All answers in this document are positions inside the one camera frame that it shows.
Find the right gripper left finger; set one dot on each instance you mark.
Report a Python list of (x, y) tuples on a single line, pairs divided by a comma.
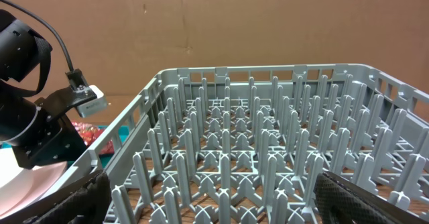
[(84, 201)]

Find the red snack wrapper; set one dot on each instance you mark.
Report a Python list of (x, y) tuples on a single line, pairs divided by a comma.
[(89, 133)]

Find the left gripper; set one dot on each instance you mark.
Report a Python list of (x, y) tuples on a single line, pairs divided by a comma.
[(51, 137)]

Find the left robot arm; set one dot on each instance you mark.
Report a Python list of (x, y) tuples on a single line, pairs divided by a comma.
[(25, 66)]

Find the large white plate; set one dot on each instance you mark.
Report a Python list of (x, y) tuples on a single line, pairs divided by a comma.
[(21, 187)]

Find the grey dish rack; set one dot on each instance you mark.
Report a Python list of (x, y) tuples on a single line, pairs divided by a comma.
[(246, 144)]

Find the teal plastic tray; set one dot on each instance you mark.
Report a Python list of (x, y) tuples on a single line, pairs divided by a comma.
[(123, 133)]

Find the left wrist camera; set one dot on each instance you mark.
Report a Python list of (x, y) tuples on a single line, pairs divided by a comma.
[(93, 106)]

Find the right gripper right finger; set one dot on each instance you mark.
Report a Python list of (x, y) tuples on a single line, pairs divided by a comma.
[(341, 201)]

